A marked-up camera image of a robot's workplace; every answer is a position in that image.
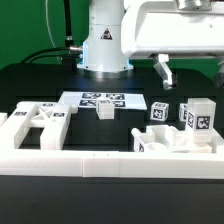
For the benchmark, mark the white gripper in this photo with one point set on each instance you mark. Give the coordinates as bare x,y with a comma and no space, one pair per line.
178,28

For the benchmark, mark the white chair seat part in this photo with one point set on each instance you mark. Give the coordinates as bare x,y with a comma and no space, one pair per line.
165,139

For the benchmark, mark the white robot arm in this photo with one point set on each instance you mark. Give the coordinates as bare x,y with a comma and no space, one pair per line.
102,53

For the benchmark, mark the white chair back part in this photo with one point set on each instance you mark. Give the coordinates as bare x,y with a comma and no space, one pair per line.
53,118

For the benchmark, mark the white tag sheet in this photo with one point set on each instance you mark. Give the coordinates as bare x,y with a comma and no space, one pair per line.
88,99

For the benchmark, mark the white U-shaped obstacle frame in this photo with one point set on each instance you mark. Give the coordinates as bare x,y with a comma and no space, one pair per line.
27,162

